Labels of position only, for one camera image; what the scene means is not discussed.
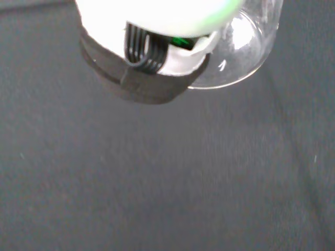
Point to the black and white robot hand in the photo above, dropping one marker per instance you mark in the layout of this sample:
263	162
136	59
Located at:
167	15

